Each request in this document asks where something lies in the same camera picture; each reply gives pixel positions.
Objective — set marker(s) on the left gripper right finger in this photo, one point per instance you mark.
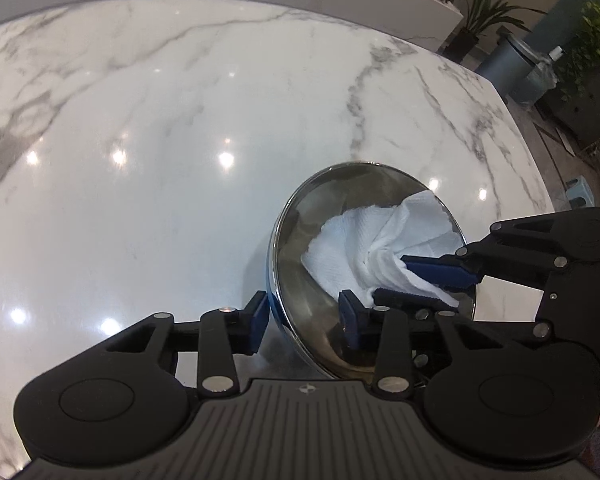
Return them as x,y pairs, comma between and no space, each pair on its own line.
381,334

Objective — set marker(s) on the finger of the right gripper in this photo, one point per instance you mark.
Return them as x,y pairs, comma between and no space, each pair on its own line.
421,307
557,253

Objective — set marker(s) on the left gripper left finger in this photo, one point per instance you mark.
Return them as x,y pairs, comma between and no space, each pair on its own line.
223,333

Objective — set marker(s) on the white cloth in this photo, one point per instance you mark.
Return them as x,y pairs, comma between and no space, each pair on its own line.
362,249

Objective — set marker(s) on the blue steel bowl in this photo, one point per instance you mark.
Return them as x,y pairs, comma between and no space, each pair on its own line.
304,312

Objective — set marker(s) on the small blue stool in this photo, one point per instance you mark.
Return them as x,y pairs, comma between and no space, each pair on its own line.
579,194

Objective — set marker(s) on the grey trash bin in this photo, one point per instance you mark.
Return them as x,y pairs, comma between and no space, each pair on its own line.
517,71

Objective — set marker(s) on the leafy green plant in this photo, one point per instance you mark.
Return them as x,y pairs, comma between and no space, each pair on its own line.
581,57

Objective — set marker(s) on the potted long-leaf plant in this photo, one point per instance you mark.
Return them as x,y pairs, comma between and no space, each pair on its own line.
481,15

